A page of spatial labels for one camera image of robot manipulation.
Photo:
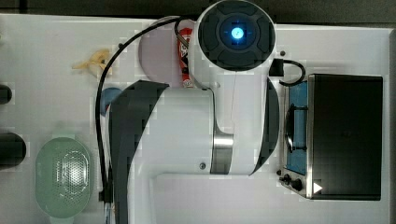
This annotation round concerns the red ketchup bottle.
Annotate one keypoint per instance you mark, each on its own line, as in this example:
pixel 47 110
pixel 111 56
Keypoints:
pixel 182 52

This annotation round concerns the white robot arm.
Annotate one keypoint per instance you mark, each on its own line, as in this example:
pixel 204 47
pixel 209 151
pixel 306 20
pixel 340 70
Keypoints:
pixel 227 123

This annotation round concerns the grey round plate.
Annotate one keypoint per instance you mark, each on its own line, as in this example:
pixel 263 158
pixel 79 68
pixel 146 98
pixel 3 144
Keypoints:
pixel 157 54

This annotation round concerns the blue bowl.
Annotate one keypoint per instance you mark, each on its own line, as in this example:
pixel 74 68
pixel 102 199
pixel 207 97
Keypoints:
pixel 108 95

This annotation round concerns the peeled banana toy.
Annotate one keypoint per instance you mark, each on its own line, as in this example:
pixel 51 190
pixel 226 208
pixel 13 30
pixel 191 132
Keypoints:
pixel 96 64

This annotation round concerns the black toaster oven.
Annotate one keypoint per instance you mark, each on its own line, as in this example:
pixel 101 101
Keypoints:
pixel 332 138

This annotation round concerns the green perforated colander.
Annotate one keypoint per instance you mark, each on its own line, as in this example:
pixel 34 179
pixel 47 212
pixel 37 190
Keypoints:
pixel 63 180

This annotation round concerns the black cylinder cup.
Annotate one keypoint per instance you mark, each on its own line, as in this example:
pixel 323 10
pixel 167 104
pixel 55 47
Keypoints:
pixel 12 150

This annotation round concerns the small black cylinder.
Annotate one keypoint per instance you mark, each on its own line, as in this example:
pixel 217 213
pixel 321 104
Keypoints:
pixel 5 94

